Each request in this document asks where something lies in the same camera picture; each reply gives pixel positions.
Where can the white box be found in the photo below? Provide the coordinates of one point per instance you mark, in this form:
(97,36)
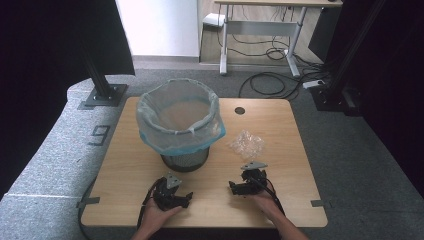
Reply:
(213,19)

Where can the translucent blue-edged trash bag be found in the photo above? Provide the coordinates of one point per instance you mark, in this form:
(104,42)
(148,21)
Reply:
(173,133)

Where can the crumpled clear plastic wrapper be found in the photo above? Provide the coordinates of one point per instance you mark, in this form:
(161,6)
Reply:
(247,144)

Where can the black metal stand with dark base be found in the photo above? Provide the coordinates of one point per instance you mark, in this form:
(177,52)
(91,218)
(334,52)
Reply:
(336,86)

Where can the grey tape strip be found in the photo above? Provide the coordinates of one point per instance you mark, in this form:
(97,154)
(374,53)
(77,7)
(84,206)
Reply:
(88,201)
(320,203)

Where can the dark tape floor numeral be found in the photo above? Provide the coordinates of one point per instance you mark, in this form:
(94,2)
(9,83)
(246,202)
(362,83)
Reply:
(100,135)

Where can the black flat panel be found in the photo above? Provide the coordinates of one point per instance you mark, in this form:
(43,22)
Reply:
(325,33)

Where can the person's left hand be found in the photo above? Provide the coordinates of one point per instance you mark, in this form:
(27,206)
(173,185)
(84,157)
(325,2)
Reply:
(156,216)

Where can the black metal stand with base plate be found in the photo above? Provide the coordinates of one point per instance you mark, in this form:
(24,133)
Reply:
(101,86)

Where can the wooden desk with white legs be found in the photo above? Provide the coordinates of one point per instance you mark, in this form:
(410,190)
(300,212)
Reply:
(266,26)

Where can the person's right hand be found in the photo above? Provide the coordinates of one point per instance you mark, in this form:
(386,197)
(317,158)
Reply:
(266,203)

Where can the black curtain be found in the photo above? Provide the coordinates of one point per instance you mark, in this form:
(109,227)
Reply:
(396,83)
(40,66)

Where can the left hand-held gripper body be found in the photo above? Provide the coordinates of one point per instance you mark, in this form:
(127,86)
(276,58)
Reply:
(164,195)

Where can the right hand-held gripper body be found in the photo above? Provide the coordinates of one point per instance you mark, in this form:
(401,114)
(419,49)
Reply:
(255,178)

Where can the white power strip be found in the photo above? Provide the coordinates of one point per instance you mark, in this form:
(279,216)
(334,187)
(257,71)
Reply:
(313,83)

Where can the black mesh trash can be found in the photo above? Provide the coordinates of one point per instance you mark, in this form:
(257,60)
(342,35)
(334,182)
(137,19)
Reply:
(185,161)

